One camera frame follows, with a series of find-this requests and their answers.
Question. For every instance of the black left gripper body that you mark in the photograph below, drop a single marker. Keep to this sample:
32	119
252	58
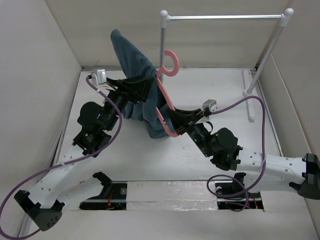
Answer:
119	86

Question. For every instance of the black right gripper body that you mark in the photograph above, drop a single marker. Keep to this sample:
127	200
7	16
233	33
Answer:
196	123

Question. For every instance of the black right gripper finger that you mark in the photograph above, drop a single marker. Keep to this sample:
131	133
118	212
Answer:
179	113
179	120

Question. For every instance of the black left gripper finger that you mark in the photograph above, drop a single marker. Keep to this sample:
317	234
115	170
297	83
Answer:
138	94
136	82

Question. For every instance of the blue t shirt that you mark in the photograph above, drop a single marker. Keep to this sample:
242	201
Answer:
136	66

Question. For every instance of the pink plastic hanger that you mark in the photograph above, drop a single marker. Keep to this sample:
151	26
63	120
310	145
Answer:
166	81

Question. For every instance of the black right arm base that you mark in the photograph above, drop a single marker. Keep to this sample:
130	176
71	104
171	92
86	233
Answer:
224	186

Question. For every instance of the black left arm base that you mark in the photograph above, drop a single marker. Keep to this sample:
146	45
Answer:
113	196

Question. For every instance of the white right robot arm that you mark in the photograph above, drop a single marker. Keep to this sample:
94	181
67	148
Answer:
274	173

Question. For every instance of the white metal clothes rack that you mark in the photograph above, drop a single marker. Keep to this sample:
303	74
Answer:
223	41

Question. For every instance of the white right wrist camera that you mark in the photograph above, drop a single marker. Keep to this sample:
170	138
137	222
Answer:
208	107

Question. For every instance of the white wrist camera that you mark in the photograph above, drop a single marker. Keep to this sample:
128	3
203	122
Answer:
208	107
99	78

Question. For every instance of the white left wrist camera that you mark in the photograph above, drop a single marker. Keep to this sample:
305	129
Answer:
99	78

